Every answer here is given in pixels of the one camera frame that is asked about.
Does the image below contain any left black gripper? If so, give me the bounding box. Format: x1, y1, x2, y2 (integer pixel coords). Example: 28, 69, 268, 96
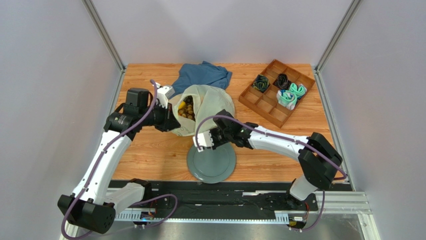
139, 101, 181, 132

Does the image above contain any translucent pale green plastic bag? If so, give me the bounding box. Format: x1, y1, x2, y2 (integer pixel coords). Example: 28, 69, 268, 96
169, 85, 236, 137

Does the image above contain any grey round plate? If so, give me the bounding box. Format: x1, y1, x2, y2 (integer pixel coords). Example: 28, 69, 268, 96
186, 143, 237, 184

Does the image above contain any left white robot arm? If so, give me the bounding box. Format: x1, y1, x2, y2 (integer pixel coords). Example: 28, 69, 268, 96
57, 85, 180, 240

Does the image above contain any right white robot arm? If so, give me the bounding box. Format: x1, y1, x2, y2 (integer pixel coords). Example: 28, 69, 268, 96
202, 110, 347, 202

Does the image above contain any fake yellow lemon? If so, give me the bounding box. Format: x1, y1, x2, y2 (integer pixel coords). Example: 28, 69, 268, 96
178, 101, 187, 111

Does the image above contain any fake brown longan bunch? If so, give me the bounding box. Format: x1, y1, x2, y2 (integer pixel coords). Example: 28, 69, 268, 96
178, 96, 196, 121

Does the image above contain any blue crumpled cloth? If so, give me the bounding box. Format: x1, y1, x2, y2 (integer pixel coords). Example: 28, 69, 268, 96
171, 61, 233, 99

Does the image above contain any dark green rolled sock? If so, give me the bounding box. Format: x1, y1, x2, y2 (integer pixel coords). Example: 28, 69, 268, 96
251, 74, 270, 93

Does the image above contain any brown wooden divided tray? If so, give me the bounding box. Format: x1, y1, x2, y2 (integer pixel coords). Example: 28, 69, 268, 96
232, 59, 325, 131

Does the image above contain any white teal rolled sock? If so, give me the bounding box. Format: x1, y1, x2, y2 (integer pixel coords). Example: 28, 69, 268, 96
276, 89, 298, 111

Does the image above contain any black rolled sock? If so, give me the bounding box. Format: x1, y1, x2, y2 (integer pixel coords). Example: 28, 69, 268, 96
273, 73, 292, 90

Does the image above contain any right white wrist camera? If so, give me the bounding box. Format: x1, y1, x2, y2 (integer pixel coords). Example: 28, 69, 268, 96
192, 130, 214, 153

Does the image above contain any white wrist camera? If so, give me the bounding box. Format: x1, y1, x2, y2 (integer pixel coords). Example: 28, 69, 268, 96
155, 83, 175, 109
192, 130, 214, 153

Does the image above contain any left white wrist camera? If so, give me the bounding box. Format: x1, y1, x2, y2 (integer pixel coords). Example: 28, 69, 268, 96
155, 83, 175, 109

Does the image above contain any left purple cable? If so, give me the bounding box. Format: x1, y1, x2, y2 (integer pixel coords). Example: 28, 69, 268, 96
60, 79, 158, 240

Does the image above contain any purple cable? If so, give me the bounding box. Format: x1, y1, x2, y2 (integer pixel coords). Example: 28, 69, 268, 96
60, 79, 158, 240
194, 115, 348, 182

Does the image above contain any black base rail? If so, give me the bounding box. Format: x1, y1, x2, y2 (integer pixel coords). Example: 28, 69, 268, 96
116, 181, 322, 227

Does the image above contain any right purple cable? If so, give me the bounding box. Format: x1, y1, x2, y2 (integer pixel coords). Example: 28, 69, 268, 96
194, 115, 348, 182

